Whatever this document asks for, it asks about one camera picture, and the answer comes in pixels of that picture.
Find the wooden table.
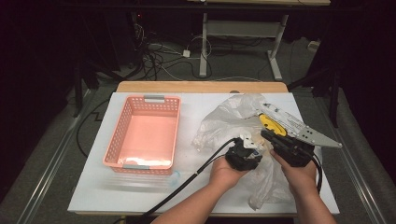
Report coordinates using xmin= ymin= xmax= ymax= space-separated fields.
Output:
xmin=74 ymin=80 xmax=310 ymax=217

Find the clear plastic bag yellow smiley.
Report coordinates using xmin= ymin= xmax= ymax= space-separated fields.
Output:
xmin=191 ymin=92 xmax=308 ymax=212

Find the person's left hand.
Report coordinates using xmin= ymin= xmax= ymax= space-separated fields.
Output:
xmin=207 ymin=155 xmax=250 ymax=190

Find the black stand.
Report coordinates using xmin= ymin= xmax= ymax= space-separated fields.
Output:
xmin=287 ymin=60 xmax=343 ymax=129
xmin=72 ymin=12 xmax=126 ymax=119

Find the hand-held gripper black cable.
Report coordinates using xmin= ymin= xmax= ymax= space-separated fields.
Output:
xmin=310 ymin=153 xmax=323 ymax=194
xmin=133 ymin=137 xmax=236 ymax=224

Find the person's right hand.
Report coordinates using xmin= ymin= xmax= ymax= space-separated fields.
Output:
xmin=269 ymin=149 xmax=318 ymax=197

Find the left hand-held gripper black cable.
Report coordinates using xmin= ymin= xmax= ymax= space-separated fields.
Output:
xmin=133 ymin=137 xmax=236 ymax=224

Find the white board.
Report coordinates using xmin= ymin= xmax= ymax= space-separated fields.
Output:
xmin=67 ymin=91 xmax=341 ymax=217

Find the right hand-held gripper black cable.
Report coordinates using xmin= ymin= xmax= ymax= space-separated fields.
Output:
xmin=310 ymin=153 xmax=323 ymax=194

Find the tangle of floor cables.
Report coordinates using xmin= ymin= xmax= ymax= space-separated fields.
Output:
xmin=133 ymin=22 xmax=213 ymax=82

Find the metal floor rail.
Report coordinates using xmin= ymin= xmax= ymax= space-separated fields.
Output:
xmin=321 ymin=122 xmax=389 ymax=224
xmin=14 ymin=89 xmax=95 ymax=224

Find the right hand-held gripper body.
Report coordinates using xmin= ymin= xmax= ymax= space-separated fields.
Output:
xmin=270 ymin=125 xmax=343 ymax=168

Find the pink plastic basket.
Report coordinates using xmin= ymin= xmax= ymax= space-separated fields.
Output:
xmin=102 ymin=94 xmax=182 ymax=176

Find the black floor cable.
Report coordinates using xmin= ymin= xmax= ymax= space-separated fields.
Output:
xmin=76 ymin=98 xmax=110 ymax=159

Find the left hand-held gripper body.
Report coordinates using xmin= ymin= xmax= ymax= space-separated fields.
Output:
xmin=224 ymin=133 xmax=266 ymax=172

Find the white metal desk frame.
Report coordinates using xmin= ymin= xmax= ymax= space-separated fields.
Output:
xmin=186 ymin=0 xmax=332 ymax=82

